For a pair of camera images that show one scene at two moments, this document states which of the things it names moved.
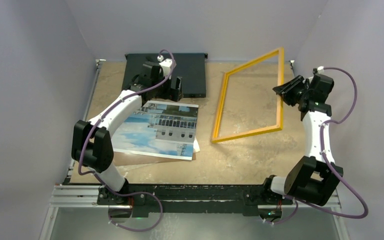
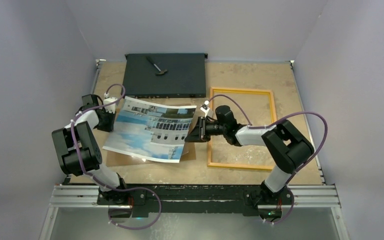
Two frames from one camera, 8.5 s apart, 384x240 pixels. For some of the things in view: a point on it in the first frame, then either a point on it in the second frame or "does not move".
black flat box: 191,68 does not move
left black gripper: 173,94 to 110,127
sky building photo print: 159,128 does not move
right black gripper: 286,90 to 199,133
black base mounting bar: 161,200 does not move
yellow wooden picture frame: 279,119 to 212,90
